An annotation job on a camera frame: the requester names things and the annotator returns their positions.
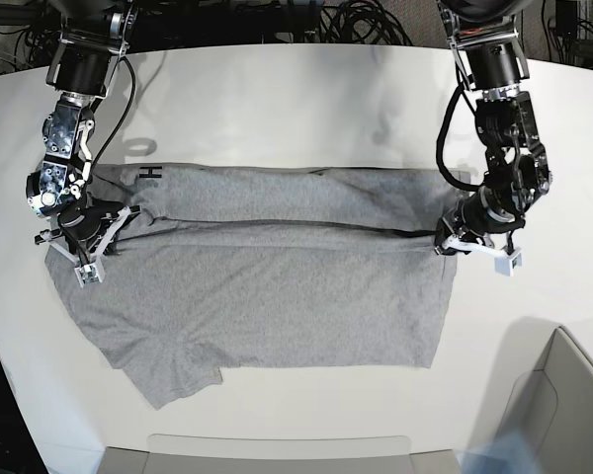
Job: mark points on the grey T-shirt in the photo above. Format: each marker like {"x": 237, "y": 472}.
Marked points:
{"x": 232, "y": 267}

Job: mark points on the beige chair back bottom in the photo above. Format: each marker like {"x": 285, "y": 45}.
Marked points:
{"x": 168, "y": 453}

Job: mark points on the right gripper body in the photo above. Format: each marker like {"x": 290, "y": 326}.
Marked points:
{"x": 84, "y": 229}

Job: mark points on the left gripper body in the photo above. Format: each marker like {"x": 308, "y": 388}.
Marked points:
{"x": 483, "y": 214}

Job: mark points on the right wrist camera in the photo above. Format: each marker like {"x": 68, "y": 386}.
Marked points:
{"x": 90, "y": 273}

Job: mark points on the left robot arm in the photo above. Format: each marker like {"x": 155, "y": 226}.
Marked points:
{"x": 490, "y": 61}

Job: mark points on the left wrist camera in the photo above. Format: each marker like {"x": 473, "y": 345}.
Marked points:
{"x": 505, "y": 263}

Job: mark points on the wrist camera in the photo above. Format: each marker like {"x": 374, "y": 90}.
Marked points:
{"x": 505, "y": 263}
{"x": 90, "y": 273}

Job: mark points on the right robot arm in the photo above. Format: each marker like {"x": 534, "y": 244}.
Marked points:
{"x": 93, "y": 41}

